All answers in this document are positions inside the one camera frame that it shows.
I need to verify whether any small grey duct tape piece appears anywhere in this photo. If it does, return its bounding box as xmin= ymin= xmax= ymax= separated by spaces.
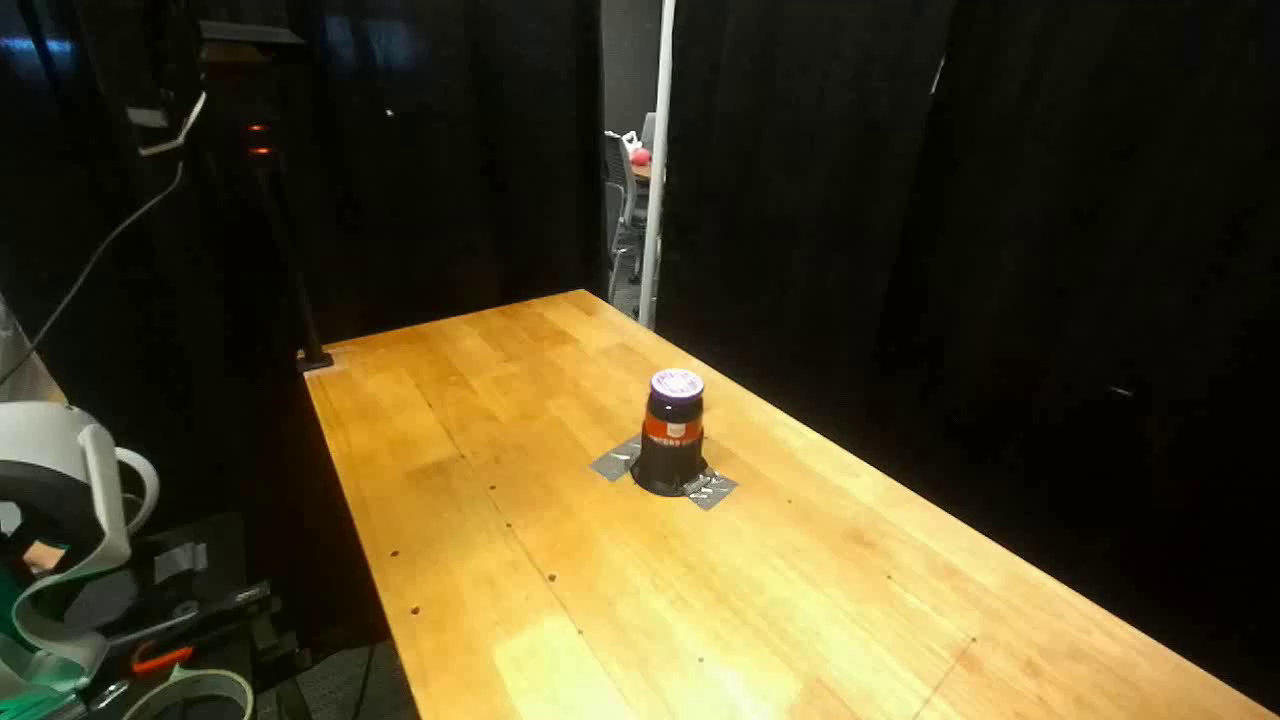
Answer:
xmin=588 ymin=436 xmax=649 ymax=484

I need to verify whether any black camera tripod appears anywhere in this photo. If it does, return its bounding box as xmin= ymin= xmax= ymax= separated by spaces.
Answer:
xmin=126 ymin=16 xmax=342 ymax=376

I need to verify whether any orange handled tool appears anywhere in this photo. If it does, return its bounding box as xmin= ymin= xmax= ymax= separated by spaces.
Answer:
xmin=127 ymin=643 xmax=200 ymax=678

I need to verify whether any white vertical pole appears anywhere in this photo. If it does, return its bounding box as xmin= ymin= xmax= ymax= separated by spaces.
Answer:
xmin=636 ymin=0 xmax=682 ymax=332

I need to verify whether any upside-down purple patterned cup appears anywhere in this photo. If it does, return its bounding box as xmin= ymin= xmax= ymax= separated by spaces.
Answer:
xmin=630 ymin=365 xmax=712 ymax=498

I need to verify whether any white cable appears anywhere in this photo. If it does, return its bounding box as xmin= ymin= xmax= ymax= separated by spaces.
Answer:
xmin=0 ymin=86 xmax=211 ymax=391

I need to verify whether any large grey duct tape piece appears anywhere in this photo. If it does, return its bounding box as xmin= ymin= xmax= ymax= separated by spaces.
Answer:
xmin=682 ymin=469 xmax=742 ymax=517

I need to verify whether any black curtain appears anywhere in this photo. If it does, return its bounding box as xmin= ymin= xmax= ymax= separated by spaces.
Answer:
xmin=661 ymin=0 xmax=1280 ymax=713
xmin=0 ymin=0 xmax=610 ymax=402

